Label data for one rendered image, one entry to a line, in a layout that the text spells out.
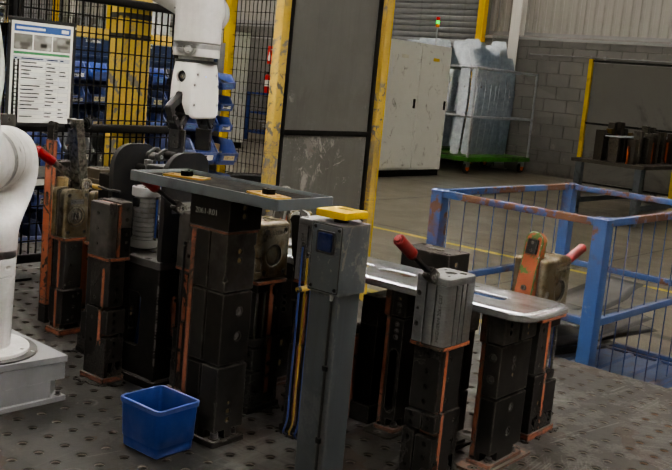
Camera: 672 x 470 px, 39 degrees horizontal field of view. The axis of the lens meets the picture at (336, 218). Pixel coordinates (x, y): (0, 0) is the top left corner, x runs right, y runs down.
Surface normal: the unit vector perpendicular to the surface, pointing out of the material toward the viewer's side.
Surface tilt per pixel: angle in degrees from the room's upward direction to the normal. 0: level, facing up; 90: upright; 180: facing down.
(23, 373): 90
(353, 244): 90
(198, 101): 90
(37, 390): 90
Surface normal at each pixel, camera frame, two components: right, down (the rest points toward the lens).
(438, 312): -0.63, 0.06
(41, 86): 0.77, 0.16
